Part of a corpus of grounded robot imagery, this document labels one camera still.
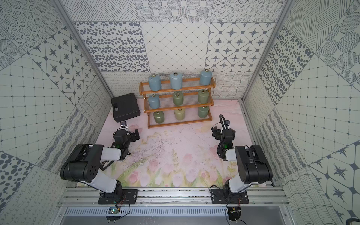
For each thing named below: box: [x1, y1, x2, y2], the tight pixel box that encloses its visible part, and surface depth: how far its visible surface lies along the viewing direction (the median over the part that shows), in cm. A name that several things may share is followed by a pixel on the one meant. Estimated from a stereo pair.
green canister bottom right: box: [197, 105, 210, 119], surface depth 106 cm
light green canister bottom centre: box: [174, 108, 186, 121], surface depth 104 cm
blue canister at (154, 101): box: [148, 94, 160, 110], surface depth 94 cm
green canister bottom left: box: [153, 110, 165, 124], surface depth 102 cm
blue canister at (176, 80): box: [169, 71, 183, 90], surface depth 84 cm
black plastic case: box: [110, 92, 141, 123], surface depth 113 cm
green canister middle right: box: [197, 89, 210, 105], surface depth 96 cm
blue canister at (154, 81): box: [148, 73, 162, 92], surface depth 85 cm
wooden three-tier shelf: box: [138, 76, 216, 129], surface depth 97 cm
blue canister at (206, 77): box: [199, 68, 213, 86], surface depth 89 cm
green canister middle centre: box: [172, 90, 184, 106], surface depth 96 cm
